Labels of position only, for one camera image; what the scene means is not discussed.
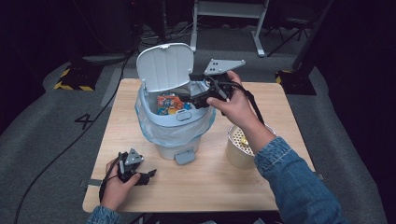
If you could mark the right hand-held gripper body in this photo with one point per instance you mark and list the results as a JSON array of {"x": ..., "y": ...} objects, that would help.
[{"x": 219, "y": 67}]

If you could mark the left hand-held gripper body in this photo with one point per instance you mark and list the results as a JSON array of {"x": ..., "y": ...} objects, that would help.
[{"x": 130, "y": 161}]

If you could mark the orange snack wrapper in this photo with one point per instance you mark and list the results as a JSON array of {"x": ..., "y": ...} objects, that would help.
[{"x": 168, "y": 102}]

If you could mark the white pedal trash can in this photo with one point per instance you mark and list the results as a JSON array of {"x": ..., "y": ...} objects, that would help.
[{"x": 165, "y": 67}]

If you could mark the beige round container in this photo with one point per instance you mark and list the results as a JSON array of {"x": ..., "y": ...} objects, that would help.
[{"x": 238, "y": 157}]

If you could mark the person's left hand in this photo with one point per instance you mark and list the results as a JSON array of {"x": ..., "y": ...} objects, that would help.
[{"x": 116, "y": 189}]

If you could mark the person's right hand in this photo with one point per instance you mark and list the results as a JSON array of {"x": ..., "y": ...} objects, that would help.
[{"x": 241, "y": 107}]

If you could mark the light blue plastic bin liner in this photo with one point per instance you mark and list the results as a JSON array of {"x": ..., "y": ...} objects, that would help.
[{"x": 174, "y": 134}]

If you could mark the small yellow scrap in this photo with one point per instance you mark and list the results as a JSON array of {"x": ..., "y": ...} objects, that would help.
[{"x": 244, "y": 141}]

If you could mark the black yellow striped stand base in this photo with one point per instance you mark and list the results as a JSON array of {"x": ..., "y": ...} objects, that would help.
[
  {"x": 77, "y": 77},
  {"x": 295, "y": 84}
]

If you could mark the black tripod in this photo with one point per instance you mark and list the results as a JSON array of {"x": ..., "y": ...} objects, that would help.
[{"x": 289, "y": 28}]

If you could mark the white metal stand frame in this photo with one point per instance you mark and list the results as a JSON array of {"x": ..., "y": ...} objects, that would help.
[{"x": 230, "y": 9}]

